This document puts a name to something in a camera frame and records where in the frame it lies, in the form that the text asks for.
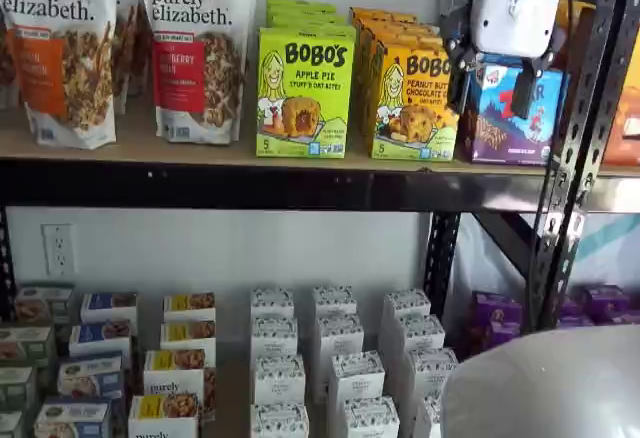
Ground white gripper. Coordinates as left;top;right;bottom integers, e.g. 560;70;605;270
439;0;564;119

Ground orange Bobo's oat bites box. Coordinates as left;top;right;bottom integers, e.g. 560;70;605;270
348;6;419;119
360;27;447;147
368;39;462;162
354;17;439;132

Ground blue Zbar box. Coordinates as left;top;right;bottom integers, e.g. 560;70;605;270
478;51;521;65
458;55;570;165

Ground large orange box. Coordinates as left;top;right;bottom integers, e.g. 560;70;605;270
602;82;640;167
553;0;599;77

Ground wooden shelf board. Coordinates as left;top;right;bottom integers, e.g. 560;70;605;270
0;107;551;177
597;162;640;179

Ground green Bobo's apple pie box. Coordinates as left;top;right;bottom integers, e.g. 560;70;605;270
264;0;337;10
267;7;347;22
269;17;357;32
256;26;355;159

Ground purple snack box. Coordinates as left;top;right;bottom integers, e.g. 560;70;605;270
468;291;525;345
582;284;632;325
556;296;587;328

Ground yellow label granola box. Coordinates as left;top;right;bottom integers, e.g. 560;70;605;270
142;348;207;402
162;291;218;324
159;319;218;354
127;393;202;438

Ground blue granola box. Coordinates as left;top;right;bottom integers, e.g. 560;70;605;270
33;396;114;438
79;291;139;330
55;355;125;402
68;319;134;365

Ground green granola box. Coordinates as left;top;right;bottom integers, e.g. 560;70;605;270
0;325;57;368
13;283;77;325
0;410;26;438
0;365;40;413

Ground black metal shelving rack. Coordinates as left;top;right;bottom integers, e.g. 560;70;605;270
549;0;640;289
0;0;631;334

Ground white plastic sheet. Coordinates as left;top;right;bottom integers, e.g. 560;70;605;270
457;212;640;292

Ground white patterned carton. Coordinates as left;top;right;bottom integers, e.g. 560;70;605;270
382;287;433;322
314;313;366;384
253;354;308;407
407;347;460;399
249;401;311;438
394;313;447;357
312;285;358;318
327;350;387;404
413;394;445;438
342;396;401;438
249;314;300;360
249;286;296;320

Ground red label granola bag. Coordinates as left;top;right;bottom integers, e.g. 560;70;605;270
139;0;257;145

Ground white granola bag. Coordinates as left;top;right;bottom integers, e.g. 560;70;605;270
112;0;152;115

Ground white patterned small boxes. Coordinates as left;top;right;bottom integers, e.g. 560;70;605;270
134;297;416;438

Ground orange label granola bag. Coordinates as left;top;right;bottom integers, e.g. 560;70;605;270
0;0;120;150

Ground blue label granola bag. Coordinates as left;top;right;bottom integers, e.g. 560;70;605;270
0;5;22;112

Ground white wall outlet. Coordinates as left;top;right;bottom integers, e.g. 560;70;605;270
41;222;77;278

